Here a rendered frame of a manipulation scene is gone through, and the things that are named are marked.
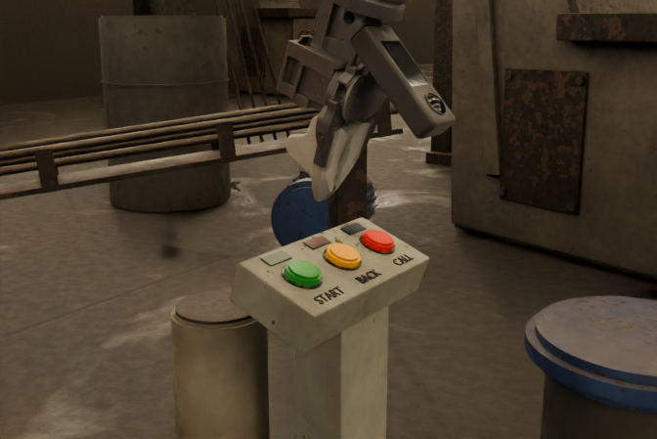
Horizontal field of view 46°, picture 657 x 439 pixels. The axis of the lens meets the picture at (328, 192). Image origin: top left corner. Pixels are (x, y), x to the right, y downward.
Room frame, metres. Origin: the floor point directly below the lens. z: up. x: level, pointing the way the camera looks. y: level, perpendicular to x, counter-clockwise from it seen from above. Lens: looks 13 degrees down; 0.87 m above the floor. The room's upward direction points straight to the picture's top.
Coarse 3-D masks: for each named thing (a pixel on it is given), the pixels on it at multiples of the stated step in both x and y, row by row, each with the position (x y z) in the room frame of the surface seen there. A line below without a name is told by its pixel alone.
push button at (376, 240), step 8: (368, 232) 0.90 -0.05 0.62; (376, 232) 0.91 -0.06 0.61; (384, 232) 0.92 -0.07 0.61; (368, 240) 0.89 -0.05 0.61; (376, 240) 0.89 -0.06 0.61; (384, 240) 0.90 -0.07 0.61; (392, 240) 0.90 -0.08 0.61; (376, 248) 0.88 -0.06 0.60; (384, 248) 0.88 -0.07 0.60; (392, 248) 0.90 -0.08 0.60
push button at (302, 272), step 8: (288, 264) 0.78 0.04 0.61; (296, 264) 0.78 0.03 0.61; (304, 264) 0.79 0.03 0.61; (312, 264) 0.79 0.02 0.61; (288, 272) 0.77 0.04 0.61; (296, 272) 0.77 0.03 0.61; (304, 272) 0.77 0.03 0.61; (312, 272) 0.78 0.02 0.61; (320, 272) 0.79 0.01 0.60; (296, 280) 0.76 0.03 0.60; (304, 280) 0.76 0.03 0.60; (312, 280) 0.77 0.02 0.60; (320, 280) 0.78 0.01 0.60
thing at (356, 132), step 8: (344, 128) 0.76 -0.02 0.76; (352, 128) 0.76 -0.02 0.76; (360, 128) 0.76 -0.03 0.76; (368, 128) 0.77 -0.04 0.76; (352, 136) 0.75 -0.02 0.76; (360, 136) 0.76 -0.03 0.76; (352, 144) 0.76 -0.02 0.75; (360, 144) 0.77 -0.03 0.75; (344, 152) 0.76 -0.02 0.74; (352, 152) 0.76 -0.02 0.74; (344, 160) 0.76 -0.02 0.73; (352, 160) 0.77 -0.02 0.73; (344, 168) 0.76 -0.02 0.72; (336, 176) 0.76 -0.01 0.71; (344, 176) 0.77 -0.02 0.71; (336, 184) 0.76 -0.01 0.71
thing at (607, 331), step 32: (544, 320) 1.08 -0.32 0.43; (576, 320) 1.08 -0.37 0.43; (608, 320) 1.08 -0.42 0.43; (640, 320) 1.08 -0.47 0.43; (544, 352) 0.99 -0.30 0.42; (576, 352) 0.96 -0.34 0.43; (608, 352) 0.96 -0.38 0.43; (640, 352) 0.96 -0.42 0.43; (544, 384) 1.06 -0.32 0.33; (576, 384) 0.93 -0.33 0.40; (608, 384) 0.90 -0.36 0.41; (640, 384) 0.90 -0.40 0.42; (544, 416) 1.04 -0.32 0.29; (576, 416) 0.96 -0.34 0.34; (608, 416) 0.93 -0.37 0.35; (640, 416) 0.91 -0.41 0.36
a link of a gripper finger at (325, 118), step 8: (328, 104) 0.71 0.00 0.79; (336, 104) 0.70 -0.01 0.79; (320, 112) 0.72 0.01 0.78; (328, 112) 0.71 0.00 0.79; (336, 112) 0.71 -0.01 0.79; (320, 120) 0.71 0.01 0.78; (328, 120) 0.71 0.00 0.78; (336, 120) 0.71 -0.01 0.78; (320, 128) 0.71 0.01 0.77; (328, 128) 0.71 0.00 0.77; (336, 128) 0.72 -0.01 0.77; (320, 136) 0.72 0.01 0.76; (328, 136) 0.71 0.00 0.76; (320, 144) 0.72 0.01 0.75; (328, 144) 0.72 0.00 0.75; (320, 152) 0.72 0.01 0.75; (328, 152) 0.72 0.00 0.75; (320, 160) 0.73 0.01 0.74
